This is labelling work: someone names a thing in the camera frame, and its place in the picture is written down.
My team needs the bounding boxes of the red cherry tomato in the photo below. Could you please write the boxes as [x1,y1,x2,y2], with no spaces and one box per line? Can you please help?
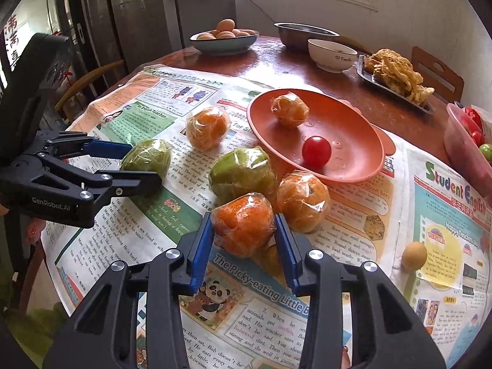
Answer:
[302,136,332,169]

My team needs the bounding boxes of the grey refrigerator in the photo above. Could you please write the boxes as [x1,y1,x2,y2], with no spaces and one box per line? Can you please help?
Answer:
[69,0,237,81]

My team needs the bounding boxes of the grey metal tray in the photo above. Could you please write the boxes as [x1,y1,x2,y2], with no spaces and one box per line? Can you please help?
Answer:
[357,54,435,115]

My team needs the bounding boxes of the small brown round fruit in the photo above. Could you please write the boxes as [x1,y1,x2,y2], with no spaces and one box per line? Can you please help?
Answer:
[401,241,428,271]

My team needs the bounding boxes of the stainless steel bowl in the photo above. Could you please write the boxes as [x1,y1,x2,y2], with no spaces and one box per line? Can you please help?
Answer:
[274,22,340,51]

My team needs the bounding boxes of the pink plastic container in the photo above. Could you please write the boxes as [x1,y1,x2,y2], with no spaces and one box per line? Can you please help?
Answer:
[444,103,492,200]

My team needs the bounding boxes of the wooden chair with cutout back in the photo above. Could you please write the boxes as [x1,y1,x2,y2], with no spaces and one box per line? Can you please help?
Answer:
[411,46,465,102]

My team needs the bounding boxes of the small green fruit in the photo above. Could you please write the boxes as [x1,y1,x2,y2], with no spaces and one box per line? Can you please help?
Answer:
[118,138,173,183]

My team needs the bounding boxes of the white ceramic bowl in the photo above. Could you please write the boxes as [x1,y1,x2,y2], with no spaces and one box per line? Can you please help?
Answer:
[307,38,358,73]

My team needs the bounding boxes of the person's green clothing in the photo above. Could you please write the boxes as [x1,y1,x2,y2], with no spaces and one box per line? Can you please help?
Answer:
[0,304,77,369]

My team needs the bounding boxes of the large green fruit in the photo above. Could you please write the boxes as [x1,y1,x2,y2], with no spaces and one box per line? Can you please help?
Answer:
[208,146,279,206]

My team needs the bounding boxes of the pile of red tomatoes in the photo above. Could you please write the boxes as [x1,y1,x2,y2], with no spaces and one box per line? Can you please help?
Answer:
[459,105,487,147]

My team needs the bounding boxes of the curved wooden chair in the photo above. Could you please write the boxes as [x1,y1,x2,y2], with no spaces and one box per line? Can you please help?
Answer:
[55,59,127,120]

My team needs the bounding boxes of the colourful printed newspaper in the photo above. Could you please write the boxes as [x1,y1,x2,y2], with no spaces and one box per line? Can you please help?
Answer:
[379,131,492,366]
[40,65,408,369]

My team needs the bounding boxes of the plastic-wrapped orange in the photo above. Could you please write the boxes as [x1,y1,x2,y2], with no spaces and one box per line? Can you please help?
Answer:
[275,172,331,233]
[185,106,231,151]
[211,196,277,259]
[270,93,310,129]

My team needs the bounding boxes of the fried battered food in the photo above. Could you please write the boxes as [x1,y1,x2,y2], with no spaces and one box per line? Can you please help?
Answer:
[363,49,435,104]

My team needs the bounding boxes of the pile of brown eggs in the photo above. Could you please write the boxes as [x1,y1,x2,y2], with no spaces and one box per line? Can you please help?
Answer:
[196,19,257,41]

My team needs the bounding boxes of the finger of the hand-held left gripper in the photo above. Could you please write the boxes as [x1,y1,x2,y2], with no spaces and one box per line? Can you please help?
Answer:
[36,131,133,160]
[38,153,163,208]

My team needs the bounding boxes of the orange plastic plate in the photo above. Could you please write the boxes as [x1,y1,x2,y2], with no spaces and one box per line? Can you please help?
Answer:
[248,88,396,184]

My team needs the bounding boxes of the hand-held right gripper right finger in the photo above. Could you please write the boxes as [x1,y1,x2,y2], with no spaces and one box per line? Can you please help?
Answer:
[274,213,448,369]

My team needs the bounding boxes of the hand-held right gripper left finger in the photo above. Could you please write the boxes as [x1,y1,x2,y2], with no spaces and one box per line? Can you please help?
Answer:
[42,212,216,369]

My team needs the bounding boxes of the green-rimmed ceramic bowl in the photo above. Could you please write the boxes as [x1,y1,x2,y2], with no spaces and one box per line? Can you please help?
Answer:
[189,30,260,56]

